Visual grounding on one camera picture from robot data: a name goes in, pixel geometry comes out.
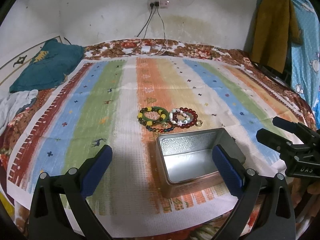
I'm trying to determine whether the dark red bead bracelet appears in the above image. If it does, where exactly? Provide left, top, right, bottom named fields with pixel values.
left=172, top=107, right=199, bottom=129

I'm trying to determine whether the white bead bracelet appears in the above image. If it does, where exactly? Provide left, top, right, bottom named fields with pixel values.
left=169, top=108, right=192, bottom=127

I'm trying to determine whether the green jade bangle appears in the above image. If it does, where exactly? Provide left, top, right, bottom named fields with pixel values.
left=138, top=106, right=169, bottom=126

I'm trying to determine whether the multicolour glass bead bracelet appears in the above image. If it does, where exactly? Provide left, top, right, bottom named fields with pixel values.
left=145, top=122, right=177, bottom=133

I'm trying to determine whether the yellow black bead bracelet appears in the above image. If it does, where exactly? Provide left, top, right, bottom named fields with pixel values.
left=137, top=106, right=168, bottom=127

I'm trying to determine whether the floral brown bedsheet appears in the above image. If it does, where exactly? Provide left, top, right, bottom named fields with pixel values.
left=1, top=39, right=316, bottom=239

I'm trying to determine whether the blue patterned hanging cloth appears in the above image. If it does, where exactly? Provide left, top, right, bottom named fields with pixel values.
left=257, top=0, right=320, bottom=116

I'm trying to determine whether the silver metal tin box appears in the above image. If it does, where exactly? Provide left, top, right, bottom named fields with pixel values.
left=156, top=128, right=246, bottom=198

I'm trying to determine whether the mustard yellow hanging garment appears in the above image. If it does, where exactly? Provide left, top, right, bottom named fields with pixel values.
left=250, top=0, right=302, bottom=73

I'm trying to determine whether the light grey cloth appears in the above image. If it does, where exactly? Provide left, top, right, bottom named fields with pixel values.
left=1, top=89, right=39, bottom=134

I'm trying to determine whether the striped colourful mat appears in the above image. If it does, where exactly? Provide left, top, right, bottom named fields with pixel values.
left=7, top=57, right=303, bottom=216

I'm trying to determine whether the teal quilted blanket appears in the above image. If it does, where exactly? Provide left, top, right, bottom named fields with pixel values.
left=9, top=38, right=84, bottom=93

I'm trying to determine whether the white charger adapter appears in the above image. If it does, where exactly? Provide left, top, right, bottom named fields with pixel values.
left=140, top=46, right=151, bottom=53

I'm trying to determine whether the white wall power strip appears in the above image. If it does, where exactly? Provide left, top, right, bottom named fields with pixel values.
left=148, top=0, right=169, bottom=8

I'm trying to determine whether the black power cable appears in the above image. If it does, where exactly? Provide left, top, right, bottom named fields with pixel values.
left=105, top=0, right=167, bottom=55

